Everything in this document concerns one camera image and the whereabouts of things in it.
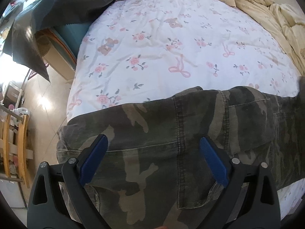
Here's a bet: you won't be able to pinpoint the beige crumpled duvet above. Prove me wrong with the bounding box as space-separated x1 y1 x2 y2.
219 0 305 76

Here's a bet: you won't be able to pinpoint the camouflage cargo pants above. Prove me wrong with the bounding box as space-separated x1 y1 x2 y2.
56 77 304 228

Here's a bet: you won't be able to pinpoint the black jacket on bedside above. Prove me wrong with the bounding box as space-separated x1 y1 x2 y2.
3 0 116 80

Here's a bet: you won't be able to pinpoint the wooden bedside cabinet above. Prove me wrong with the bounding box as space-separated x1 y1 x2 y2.
35 22 91 83

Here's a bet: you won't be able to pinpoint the wooden chair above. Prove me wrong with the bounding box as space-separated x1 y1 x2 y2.
1 106 33 188

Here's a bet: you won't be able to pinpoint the white floral bed sheet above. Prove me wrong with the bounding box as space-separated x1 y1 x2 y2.
67 0 299 119

